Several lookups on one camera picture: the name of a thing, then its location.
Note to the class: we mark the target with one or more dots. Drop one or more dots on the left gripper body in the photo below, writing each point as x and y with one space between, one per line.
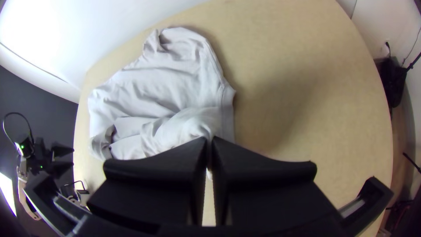
41 158

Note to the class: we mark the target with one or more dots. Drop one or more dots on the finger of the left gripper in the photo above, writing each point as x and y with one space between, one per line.
62 150
61 168

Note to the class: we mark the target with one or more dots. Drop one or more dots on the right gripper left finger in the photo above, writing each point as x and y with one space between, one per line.
154 184

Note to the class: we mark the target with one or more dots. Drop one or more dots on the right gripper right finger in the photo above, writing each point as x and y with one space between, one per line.
263 191

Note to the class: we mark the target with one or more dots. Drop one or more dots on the white t-shirt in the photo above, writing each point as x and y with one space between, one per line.
164 95

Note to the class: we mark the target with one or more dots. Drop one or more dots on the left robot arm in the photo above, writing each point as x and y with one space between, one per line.
23 148

